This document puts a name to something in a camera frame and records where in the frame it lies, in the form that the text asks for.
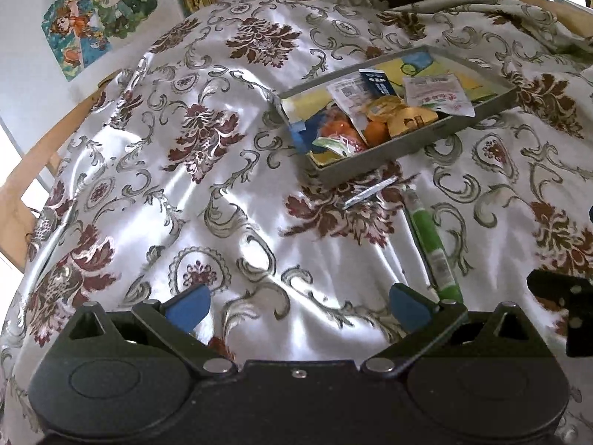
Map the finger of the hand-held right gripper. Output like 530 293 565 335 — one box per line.
527 269 593 357

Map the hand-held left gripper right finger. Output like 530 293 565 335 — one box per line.
361 283 543 378

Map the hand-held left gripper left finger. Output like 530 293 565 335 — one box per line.
58 285 237 378

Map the grey tray with cartoon picture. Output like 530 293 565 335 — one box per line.
275 45 517 185

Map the clear orange snack packet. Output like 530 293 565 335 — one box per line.
311 109 369 156

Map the white red-print snack packet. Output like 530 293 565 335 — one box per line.
402 74 476 118

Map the white barcode snack packet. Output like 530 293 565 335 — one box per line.
327 76 371 116

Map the dark blue snack packet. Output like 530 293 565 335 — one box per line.
359 69 397 100

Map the white green packet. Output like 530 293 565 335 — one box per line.
401 185 464 304

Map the floral printed blanket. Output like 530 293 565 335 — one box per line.
0 0 593 445

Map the thin silver foil stick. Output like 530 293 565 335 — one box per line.
343 176 399 209

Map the red-haired cartoon wall poster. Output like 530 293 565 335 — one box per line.
41 0 111 82

